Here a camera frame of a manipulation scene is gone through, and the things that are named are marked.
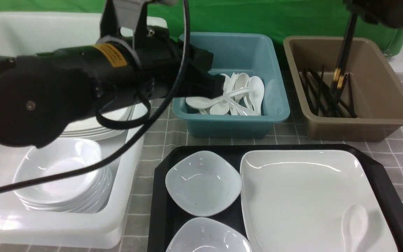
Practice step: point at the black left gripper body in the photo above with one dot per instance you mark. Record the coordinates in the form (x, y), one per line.
(187, 74)

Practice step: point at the small white bowl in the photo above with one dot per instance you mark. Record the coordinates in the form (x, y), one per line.
(203, 184)
(203, 234)

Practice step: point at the large white square plate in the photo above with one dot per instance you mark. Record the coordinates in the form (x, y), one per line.
(294, 200)

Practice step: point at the white ceramic soup spoon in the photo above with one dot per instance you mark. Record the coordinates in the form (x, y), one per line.
(354, 225)

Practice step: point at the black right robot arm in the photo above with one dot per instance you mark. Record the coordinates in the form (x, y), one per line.
(387, 12)

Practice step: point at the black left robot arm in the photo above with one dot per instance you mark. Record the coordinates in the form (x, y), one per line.
(131, 63)

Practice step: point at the pile of white spoons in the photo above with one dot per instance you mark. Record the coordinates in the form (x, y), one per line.
(243, 96)

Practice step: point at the teal plastic bin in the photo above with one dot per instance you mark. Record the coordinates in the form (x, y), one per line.
(253, 54)

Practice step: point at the green backdrop cloth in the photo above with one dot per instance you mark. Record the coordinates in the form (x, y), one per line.
(276, 19)

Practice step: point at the stack of white square plates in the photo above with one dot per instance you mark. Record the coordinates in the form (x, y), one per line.
(95, 129)

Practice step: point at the black serving tray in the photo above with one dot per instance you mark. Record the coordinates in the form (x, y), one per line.
(166, 217)

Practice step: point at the pile of black chopsticks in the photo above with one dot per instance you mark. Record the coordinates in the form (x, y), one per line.
(325, 101)

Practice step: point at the brown plastic bin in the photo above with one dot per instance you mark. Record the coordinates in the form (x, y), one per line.
(377, 92)

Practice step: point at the grey checked tablecloth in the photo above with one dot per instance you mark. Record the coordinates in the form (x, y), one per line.
(170, 132)

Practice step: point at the large white plastic tub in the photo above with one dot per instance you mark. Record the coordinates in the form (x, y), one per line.
(24, 33)

